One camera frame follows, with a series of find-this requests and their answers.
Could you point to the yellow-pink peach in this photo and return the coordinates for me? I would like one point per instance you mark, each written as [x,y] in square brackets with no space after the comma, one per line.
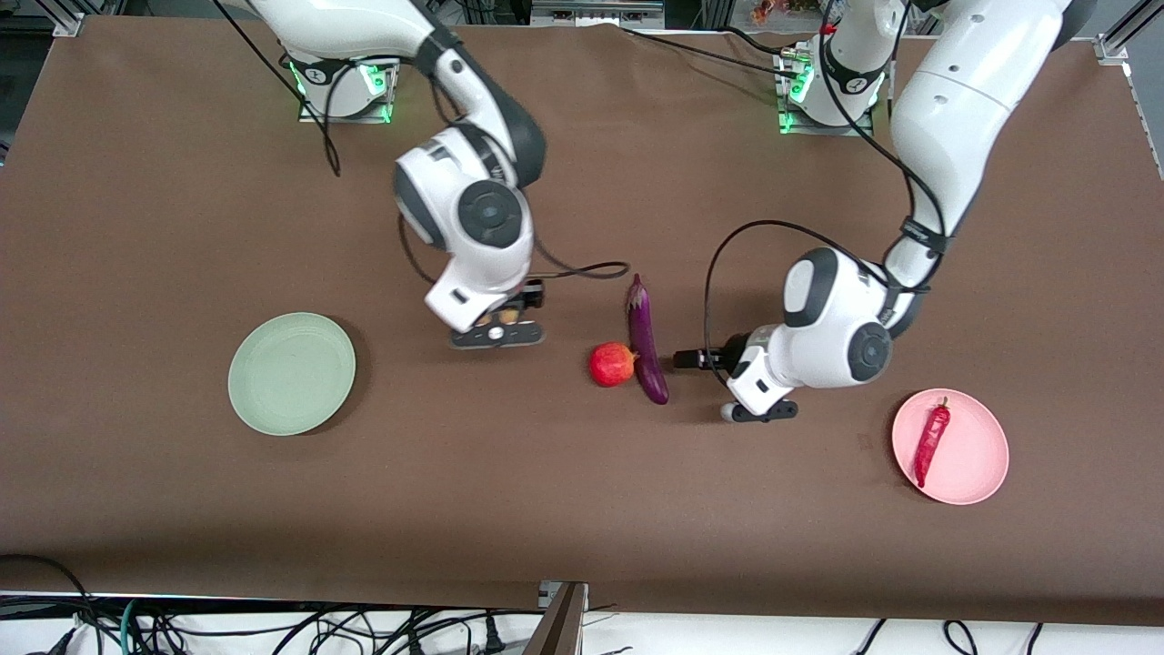
[498,318]

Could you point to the purple eggplant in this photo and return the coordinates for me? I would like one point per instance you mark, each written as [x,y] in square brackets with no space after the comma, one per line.
[646,355]

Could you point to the red apple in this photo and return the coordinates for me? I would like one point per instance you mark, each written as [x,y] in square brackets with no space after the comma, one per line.
[611,364]

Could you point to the red chili pepper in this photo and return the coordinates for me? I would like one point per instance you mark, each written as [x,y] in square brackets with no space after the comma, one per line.
[932,437]

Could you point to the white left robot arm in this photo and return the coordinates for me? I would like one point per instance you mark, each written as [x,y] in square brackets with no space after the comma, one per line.
[946,109]

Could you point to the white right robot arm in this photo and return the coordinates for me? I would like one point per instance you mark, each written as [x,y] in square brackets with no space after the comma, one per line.
[482,214]

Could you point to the light green plate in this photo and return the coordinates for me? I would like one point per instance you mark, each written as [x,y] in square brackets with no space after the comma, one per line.
[291,373]

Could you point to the brown table cloth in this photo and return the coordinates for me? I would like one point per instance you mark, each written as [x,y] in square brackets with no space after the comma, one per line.
[546,500]

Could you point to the pink plate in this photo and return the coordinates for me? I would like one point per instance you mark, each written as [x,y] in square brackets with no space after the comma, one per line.
[973,446]

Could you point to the grey metal background device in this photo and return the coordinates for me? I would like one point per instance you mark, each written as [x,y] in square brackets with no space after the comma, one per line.
[591,14]

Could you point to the colourful background clutter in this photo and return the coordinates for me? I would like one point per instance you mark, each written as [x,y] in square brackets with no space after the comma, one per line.
[782,11]

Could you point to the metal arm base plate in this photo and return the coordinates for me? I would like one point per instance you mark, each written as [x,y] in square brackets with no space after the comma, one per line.
[846,130]
[314,114]

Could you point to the aluminium profile post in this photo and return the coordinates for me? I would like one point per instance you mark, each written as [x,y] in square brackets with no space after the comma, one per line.
[559,628]

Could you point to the aluminium frame corner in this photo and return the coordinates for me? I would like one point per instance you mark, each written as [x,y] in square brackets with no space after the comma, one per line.
[68,18]
[1114,45]

